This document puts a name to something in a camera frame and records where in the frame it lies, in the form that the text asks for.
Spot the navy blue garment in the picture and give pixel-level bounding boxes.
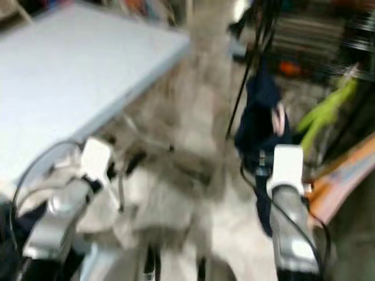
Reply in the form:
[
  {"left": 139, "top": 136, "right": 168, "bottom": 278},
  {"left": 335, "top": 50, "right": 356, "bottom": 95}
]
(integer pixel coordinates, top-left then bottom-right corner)
[{"left": 234, "top": 67, "right": 294, "bottom": 238}]

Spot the pink orange printed garment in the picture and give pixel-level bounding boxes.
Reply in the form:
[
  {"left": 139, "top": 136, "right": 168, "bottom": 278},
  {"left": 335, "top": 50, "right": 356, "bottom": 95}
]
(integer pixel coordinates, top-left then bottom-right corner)
[{"left": 308, "top": 138, "right": 375, "bottom": 226}]

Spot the lime green garment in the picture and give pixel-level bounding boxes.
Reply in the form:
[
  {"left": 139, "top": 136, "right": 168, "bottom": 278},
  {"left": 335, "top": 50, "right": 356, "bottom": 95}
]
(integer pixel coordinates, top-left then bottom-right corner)
[{"left": 296, "top": 76, "right": 358, "bottom": 150}]

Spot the black clothes rack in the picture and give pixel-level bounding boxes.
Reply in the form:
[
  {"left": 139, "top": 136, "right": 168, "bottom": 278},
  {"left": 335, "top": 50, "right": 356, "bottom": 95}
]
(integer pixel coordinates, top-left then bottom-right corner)
[{"left": 226, "top": 0, "right": 270, "bottom": 141}]

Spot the light blue folding table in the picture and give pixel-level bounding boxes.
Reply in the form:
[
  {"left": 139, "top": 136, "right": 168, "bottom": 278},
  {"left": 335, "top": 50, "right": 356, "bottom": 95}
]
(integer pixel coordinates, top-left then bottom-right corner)
[{"left": 0, "top": 3, "right": 191, "bottom": 194}]

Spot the grey robot left leg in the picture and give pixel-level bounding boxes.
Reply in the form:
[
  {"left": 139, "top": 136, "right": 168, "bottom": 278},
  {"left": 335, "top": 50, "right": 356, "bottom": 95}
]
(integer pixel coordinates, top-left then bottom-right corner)
[{"left": 88, "top": 246, "right": 153, "bottom": 281}]

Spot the grey robot leg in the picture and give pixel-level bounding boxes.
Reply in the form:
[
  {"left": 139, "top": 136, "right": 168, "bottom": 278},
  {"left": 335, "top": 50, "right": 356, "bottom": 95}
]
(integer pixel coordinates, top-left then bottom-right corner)
[
  {"left": 88, "top": 246, "right": 153, "bottom": 281},
  {"left": 196, "top": 258, "right": 247, "bottom": 281}
]

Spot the grey robot right leg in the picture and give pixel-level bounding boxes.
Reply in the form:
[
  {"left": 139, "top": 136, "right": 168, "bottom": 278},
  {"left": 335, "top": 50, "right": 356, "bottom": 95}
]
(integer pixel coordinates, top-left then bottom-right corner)
[{"left": 196, "top": 258, "right": 247, "bottom": 281}]

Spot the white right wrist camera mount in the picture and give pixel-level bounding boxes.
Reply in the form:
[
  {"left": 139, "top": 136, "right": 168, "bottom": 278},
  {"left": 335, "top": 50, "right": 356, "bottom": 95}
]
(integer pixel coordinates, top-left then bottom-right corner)
[{"left": 267, "top": 145, "right": 305, "bottom": 197}]

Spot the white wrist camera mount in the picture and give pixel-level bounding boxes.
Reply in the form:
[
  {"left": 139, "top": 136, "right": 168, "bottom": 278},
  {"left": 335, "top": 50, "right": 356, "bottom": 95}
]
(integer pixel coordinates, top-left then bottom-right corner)
[
  {"left": 79, "top": 138, "right": 113, "bottom": 187},
  {"left": 267, "top": 145, "right": 305, "bottom": 197}
]

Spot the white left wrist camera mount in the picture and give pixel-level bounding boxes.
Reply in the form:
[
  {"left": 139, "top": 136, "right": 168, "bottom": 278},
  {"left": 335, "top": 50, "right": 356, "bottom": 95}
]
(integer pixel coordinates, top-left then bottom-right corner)
[{"left": 79, "top": 138, "right": 113, "bottom": 187}]

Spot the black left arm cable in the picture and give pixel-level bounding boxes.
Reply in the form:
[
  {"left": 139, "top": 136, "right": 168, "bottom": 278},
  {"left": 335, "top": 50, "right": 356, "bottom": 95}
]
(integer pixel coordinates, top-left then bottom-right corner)
[{"left": 9, "top": 140, "right": 83, "bottom": 235}]

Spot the black wire shelf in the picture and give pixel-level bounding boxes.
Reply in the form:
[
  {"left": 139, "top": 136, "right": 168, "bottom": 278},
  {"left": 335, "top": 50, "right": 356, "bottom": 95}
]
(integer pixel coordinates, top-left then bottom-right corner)
[{"left": 270, "top": 12, "right": 375, "bottom": 74}]

